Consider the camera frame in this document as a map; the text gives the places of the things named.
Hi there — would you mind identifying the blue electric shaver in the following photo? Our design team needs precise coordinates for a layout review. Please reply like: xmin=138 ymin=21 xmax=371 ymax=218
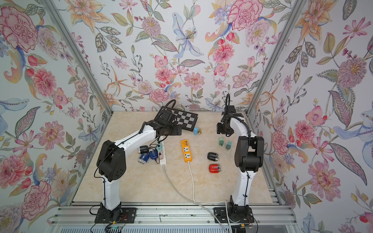
xmin=139 ymin=153 xmax=150 ymax=164

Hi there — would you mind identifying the red electric shaver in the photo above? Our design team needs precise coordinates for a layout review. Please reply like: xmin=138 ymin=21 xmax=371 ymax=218
xmin=208 ymin=164 xmax=221 ymax=173

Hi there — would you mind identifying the orange power strip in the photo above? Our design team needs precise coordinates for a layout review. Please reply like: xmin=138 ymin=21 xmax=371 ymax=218
xmin=181 ymin=139 xmax=192 ymax=163

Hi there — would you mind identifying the left aluminium corner post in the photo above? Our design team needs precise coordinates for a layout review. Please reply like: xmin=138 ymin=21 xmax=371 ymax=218
xmin=41 ymin=0 xmax=113 ymax=118

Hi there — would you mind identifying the black electric shaver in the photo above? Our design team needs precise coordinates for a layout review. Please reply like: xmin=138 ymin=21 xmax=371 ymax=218
xmin=207 ymin=152 xmax=219 ymax=162
xmin=138 ymin=145 xmax=149 ymax=154

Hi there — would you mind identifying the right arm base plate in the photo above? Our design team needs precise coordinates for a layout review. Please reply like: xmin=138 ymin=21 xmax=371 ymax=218
xmin=213 ymin=205 xmax=255 ymax=223

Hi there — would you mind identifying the black white chessboard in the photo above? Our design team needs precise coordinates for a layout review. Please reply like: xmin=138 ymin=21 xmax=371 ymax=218
xmin=171 ymin=109 xmax=198 ymax=132

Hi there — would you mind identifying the brown charger on white strip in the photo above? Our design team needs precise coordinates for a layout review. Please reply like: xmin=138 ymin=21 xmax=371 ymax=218
xmin=158 ymin=151 xmax=164 ymax=160

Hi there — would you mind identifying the right aluminium corner post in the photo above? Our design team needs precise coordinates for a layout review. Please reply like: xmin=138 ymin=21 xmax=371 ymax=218
xmin=246 ymin=1 xmax=306 ymax=117

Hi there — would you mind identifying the black shaver cable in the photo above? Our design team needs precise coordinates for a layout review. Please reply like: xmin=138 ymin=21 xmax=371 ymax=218
xmin=148 ymin=139 xmax=161 ymax=164

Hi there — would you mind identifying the light green USB charger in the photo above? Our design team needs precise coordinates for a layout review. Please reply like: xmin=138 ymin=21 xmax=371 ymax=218
xmin=219 ymin=136 xmax=224 ymax=146

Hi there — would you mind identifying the aluminium corner post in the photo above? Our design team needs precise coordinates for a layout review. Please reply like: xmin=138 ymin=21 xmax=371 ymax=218
xmin=41 ymin=0 xmax=113 ymax=118
xmin=246 ymin=1 xmax=306 ymax=117

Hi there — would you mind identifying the white power strip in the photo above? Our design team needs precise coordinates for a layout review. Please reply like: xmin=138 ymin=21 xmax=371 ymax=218
xmin=159 ymin=142 xmax=167 ymax=166

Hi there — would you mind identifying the white power strip cord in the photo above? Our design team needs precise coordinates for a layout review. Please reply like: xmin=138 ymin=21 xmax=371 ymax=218
xmin=187 ymin=162 xmax=234 ymax=233

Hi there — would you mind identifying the grey power strip cord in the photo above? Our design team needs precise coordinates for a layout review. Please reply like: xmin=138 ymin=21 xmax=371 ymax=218
xmin=162 ymin=164 xmax=231 ymax=233

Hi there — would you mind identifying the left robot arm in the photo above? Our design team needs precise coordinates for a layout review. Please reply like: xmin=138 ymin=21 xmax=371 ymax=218
xmin=95 ymin=106 xmax=182 ymax=224

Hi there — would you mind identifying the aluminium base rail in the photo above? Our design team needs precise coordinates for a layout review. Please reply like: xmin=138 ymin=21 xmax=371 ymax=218
xmin=47 ymin=204 xmax=300 ymax=233

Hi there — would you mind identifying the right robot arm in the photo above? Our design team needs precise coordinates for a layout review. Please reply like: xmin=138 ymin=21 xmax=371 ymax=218
xmin=217 ymin=105 xmax=264 ymax=223

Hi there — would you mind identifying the teal charger on white strip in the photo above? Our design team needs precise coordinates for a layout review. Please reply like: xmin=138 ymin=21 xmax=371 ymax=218
xmin=156 ymin=143 xmax=162 ymax=152

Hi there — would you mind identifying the teal USB charger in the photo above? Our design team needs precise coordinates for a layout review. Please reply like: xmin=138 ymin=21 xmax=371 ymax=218
xmin=225 ymin=141 xmax=232 ymax=150

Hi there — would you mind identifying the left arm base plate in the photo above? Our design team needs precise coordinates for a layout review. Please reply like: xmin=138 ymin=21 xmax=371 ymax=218
xmin=94 ymin=207 xmax=137 ymax=224

